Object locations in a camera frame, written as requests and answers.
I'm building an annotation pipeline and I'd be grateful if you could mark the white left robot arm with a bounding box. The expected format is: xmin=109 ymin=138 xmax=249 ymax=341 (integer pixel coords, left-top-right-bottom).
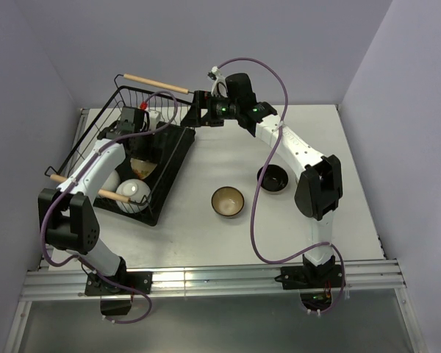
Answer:
xmin=38 ymin=122 xmax=170 ymax=293

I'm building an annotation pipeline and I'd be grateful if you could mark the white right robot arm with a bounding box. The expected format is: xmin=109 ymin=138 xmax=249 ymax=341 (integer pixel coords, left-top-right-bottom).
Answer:
xmin=181 ymin=67 xmax=343 ymax=287

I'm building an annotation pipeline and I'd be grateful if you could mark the white ceramic bowl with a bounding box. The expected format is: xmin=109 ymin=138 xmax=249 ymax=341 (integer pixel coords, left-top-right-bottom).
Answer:
xmin=116 ymin=179 xmax=151 ymax=214

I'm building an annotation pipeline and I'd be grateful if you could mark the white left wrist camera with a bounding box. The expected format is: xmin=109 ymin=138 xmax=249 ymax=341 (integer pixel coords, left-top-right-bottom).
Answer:
xmin=140 ymin=102 xmax=161 ymax=132

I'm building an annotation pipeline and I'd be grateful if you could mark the aluminium mounting rail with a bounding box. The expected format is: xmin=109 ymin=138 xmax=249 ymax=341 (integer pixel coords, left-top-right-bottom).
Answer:
xmin=18 ymin=260 xmax=406 ymax=302

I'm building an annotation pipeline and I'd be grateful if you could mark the black plastic drip tray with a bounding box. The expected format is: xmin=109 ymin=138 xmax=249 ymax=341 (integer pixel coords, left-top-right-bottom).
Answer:
xmin=94 ymin=124 xmax=196 ymax=227

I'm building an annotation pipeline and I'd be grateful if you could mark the wooden rack handle far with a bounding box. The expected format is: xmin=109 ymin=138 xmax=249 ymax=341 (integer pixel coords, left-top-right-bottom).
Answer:
xmin=123 ymin=74 xmax=190 ymax=95

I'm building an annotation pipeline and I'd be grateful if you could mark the beige bowl black inside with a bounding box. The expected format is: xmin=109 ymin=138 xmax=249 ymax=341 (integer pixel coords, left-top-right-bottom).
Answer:
xmin=261 ymin=164 xmax=289 ymax=193

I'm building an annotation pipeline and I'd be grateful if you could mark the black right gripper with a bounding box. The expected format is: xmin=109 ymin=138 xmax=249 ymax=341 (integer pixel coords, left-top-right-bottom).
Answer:
xmin=181 ymin=90 xmax=240 ymax=127

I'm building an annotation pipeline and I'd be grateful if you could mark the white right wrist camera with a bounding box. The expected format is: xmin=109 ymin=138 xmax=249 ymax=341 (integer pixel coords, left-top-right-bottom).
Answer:
xmin=208 ymin=66 xmax=228 ymax=98

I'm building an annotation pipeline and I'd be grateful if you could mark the pale blue white bowl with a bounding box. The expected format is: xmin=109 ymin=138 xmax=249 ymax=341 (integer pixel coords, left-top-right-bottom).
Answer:
xmin=101 ymin=170 xmax=121 ymax=193

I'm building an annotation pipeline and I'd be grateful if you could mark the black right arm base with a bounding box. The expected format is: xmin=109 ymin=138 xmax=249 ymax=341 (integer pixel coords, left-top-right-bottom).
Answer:
xmin=274 ymin=265 xmax=345 ymax=311

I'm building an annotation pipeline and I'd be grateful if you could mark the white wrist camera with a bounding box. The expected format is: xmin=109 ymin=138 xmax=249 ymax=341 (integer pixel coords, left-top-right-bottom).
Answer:
xmin=208 ymin=66 xmax=228 ymax=98
xmin=140 ymin=102 xmax=161 ymax=132

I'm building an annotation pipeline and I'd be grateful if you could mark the cream bowl brown base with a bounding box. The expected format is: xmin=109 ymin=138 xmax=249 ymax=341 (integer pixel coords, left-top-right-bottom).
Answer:
xmin=130 ymin=158 xmax=157 ymax=180

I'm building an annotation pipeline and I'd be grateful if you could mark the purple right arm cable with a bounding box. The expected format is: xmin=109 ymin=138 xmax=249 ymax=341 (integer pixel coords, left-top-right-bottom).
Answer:
xmin=216 ymin=57 xmax=345 ymax=315

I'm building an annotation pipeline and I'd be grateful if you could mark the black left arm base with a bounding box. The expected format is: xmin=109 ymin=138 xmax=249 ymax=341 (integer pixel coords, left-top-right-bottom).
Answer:
xmin=84 ymin=271 xmax=153 ymax=317

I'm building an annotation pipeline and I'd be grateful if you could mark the tan bowl dark rim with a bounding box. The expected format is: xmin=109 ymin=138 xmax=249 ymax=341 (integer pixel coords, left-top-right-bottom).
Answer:
xmin=211 ymin=186 xmax=245 ymax=218

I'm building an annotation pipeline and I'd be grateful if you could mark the black wire dish rack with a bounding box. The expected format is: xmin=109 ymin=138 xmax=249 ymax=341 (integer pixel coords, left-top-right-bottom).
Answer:
xmin=56 ymin=85 xmax=196 ymax=227

